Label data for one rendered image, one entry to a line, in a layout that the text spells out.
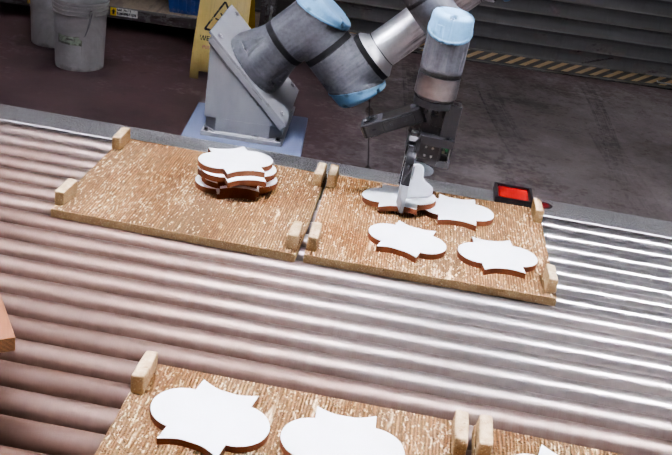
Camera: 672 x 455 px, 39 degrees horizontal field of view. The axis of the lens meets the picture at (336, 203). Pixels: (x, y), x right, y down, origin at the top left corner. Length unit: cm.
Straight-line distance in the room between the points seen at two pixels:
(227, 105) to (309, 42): 23
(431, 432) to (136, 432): 35
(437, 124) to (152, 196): 51
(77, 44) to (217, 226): 371
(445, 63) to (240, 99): 62
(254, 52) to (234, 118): 15
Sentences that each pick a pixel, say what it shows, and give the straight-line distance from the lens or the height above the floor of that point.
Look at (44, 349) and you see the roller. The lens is 129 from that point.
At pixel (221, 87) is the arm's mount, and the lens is 209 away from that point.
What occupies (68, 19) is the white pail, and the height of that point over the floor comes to 28.
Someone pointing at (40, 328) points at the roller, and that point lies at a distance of 134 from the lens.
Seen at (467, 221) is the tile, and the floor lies 95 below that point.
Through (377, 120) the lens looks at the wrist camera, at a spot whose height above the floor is 110.
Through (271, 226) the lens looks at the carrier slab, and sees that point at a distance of 160.
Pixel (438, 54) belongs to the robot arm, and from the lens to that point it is 162.
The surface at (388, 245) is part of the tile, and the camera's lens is 157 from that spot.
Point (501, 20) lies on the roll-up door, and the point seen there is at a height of 30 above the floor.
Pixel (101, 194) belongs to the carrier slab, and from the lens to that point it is 167.
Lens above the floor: 165
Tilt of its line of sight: 24 degrees down
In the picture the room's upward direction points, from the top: 9 degrees clockwise
